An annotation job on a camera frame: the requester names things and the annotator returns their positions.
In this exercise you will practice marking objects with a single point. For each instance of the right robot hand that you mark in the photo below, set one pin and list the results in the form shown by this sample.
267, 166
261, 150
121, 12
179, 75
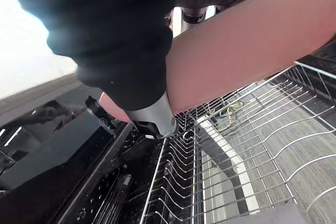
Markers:
110, 37

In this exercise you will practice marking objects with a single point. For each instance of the pink plate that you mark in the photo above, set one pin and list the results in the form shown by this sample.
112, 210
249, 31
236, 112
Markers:
236, 51

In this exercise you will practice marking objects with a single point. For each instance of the black dishwasher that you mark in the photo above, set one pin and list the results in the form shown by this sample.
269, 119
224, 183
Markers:
78, 155

